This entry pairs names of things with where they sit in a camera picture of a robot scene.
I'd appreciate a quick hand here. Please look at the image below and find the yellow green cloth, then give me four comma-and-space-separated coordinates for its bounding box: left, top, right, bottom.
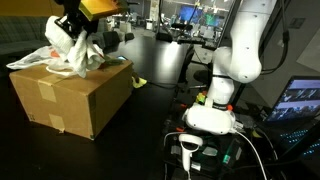
131, 75, 149, 89

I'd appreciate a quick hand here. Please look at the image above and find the open laptop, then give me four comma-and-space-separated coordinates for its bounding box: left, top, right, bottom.
264, 75, 320, 162

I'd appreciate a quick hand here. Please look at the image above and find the white cloth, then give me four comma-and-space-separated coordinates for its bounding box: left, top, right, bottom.
44, 15, 106, 79

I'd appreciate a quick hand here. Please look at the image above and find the grey plaid sofa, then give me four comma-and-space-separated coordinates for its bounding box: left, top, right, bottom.
0, 15, 56, 58

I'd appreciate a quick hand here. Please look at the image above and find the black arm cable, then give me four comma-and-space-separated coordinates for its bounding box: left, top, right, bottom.
259, 0, 291, 75

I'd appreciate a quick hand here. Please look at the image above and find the white VR controller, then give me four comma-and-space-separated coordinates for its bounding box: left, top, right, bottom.
177, 133, 204, 173

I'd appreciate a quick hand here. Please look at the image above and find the black stereo camera bar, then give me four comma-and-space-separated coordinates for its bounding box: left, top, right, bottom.
171, 22, 194, 31

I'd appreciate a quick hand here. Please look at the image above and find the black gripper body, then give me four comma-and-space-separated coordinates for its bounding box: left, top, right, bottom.
54, 0, 88, 26

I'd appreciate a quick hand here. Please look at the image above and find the white cable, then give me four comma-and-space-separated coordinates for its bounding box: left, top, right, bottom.
232, 129, 268, 180

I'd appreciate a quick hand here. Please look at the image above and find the white VR headset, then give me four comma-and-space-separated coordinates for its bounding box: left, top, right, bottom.
181, 102, 237, 136

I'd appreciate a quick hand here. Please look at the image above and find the large cardboard box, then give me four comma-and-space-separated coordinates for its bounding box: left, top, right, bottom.
8, 59, 135, 141

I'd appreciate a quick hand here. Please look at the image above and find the small yellow green object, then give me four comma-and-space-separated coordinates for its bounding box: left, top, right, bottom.
195, 92, 207, 105

